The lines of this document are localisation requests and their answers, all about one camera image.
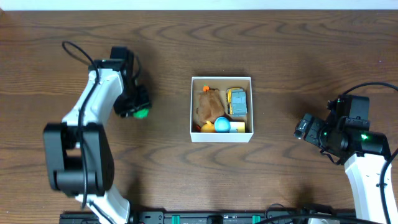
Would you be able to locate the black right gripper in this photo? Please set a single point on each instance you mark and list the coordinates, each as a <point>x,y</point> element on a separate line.
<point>311,130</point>

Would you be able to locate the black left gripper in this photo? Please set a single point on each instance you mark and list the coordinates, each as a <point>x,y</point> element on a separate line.
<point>131,106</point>

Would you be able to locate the green ribbed round toy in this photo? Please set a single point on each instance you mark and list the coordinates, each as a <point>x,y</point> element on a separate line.
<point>141,114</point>

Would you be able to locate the brown plush bear toy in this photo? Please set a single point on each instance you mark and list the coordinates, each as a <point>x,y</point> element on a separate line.
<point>209,106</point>

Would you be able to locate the colourful two-by-two puzzle cube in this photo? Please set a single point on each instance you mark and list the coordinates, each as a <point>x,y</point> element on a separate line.
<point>237,127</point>

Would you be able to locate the yellow grey toy truck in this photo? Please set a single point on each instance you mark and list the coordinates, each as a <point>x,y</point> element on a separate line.
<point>236,100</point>

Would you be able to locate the orange duck toy blue cap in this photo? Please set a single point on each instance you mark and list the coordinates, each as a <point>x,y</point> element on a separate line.
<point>221,125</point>

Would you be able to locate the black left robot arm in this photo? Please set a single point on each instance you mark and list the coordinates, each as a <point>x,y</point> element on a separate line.
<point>78,157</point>

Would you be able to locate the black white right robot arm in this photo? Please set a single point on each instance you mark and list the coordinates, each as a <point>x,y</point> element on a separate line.
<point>365,155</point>

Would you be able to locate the white cardboard box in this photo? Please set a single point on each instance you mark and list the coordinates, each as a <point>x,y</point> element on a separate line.
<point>222,84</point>

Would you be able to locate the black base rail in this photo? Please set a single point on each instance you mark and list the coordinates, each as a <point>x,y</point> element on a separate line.
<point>276,213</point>

